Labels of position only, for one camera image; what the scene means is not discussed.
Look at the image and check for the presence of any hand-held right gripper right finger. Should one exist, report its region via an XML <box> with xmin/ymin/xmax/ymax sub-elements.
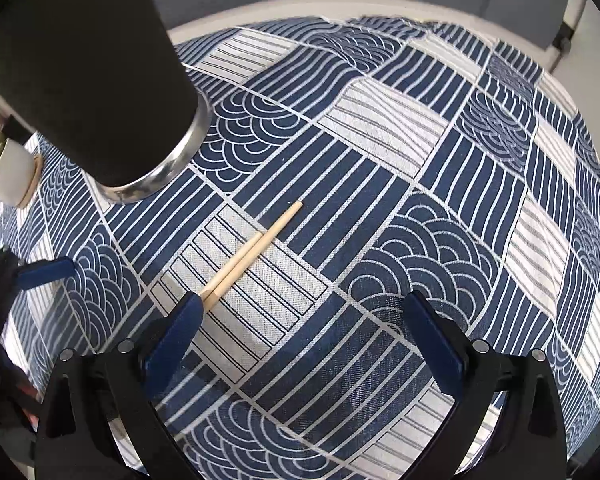
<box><xmin>404</xmin><ymin>290</ymin><xmax>569</xmax><ymax>480</ymax></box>

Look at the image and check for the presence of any blue white patterned tablecloth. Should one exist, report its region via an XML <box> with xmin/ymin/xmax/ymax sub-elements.
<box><xmin>0</xmin><ymin>15</ymin><xmax>600</xmax><ymax>480</ymax></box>

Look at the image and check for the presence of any white metal leg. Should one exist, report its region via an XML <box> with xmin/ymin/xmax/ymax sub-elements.
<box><xmin>550</xmin><ymin>0</ymin><xmax>588</xmax><ymax>68</ymax></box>

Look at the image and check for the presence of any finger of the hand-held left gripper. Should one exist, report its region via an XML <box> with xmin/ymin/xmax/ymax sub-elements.
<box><xmin>0</xmin><ymin>249</ymin><xmax>76</xmax><ymax>292</ymax></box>

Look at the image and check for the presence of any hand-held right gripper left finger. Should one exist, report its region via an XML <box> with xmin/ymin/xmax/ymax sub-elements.
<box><xmin>34</xmin><ymin>292</ymin><xmax>204</xmax><ymax>480</ymax></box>

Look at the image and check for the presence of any black cylindrical utensil holder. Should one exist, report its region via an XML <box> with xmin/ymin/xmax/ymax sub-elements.
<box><xmin>0</xmin><ymin>0</ymin><xmax>213</xmax><ymax>204</ymax></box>

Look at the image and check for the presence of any bamboo chopstick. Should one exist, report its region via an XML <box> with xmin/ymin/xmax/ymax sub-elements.
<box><xmin>202</xmin><ymin>201</ymin><xmax>304</xmax><ymax>311</ymax></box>
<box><xmin>198</xmin><ymin>231</ymin><xmax>264</xmax><ymax>300</ymax></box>

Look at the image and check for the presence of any round wooden coaster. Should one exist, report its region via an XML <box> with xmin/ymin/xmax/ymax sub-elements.
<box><xmin>17</xmin><ymin>155</ymin><xmax>43</xmax><ymax>209</ymax></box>

